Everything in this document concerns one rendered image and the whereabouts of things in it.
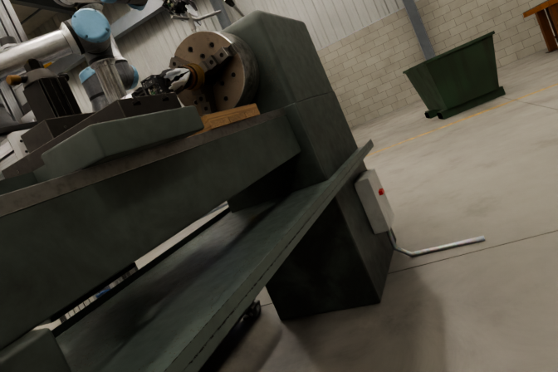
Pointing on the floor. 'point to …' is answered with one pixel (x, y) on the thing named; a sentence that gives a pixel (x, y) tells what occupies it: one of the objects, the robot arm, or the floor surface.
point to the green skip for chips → (457, 78)
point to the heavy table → (547, 21)
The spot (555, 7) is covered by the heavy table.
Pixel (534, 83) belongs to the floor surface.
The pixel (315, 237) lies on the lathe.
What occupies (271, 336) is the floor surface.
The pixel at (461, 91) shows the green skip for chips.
